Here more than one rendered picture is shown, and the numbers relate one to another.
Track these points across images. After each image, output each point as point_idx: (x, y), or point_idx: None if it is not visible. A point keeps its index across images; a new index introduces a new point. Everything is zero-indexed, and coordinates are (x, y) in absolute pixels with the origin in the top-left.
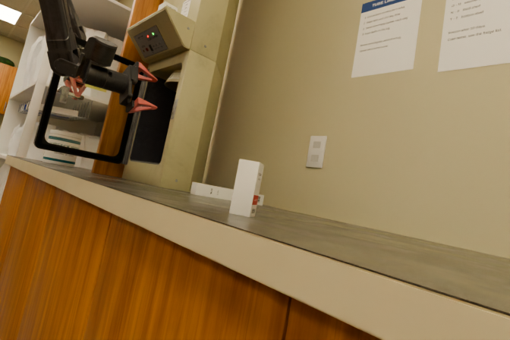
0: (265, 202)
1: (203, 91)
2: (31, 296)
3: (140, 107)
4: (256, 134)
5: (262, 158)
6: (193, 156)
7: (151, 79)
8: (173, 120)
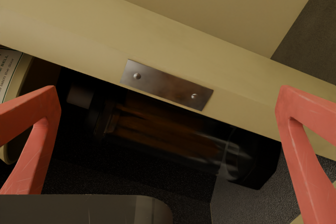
0: None
1: None
2: None
3: (320, 203)
4: None
5: None
6: (289, 69)
7: (39, 128)
8: (215, 92)
